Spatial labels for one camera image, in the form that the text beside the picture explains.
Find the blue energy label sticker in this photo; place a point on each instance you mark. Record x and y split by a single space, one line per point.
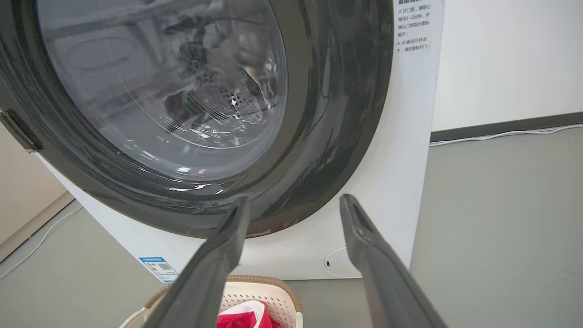
159 269

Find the white front-load washing machine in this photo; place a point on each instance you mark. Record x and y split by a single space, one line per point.
391 182

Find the red and white garment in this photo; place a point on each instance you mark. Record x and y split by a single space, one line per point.
246 318

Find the dark round washing machine door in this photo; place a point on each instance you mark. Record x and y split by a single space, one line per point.
182 114

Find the white instruction text sticker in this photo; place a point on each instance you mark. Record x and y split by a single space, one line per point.
413 25

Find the cream plastic laundry basket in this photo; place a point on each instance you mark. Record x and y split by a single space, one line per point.
268 296

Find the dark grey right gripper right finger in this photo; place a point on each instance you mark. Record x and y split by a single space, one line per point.
387 282

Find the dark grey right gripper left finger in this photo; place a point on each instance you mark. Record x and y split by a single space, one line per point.
205 278

